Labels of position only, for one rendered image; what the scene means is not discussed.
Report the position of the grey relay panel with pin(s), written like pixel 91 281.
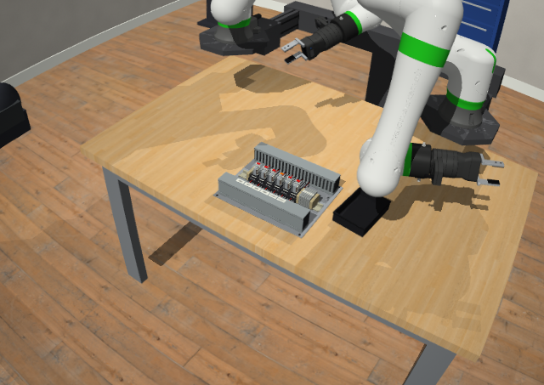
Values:
pixel 273 204

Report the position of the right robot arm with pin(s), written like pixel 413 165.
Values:
pixel 236 25

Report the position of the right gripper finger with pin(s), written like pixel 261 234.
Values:
pixel 292 44
pixel 297 55

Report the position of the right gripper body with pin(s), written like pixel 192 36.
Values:
pixel 341 29

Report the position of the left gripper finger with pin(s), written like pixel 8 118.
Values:
pixel 491 182
pixel 491 163

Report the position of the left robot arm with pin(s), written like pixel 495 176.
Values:
pixel 430 30

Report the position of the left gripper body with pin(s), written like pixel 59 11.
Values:
pixel 423 162

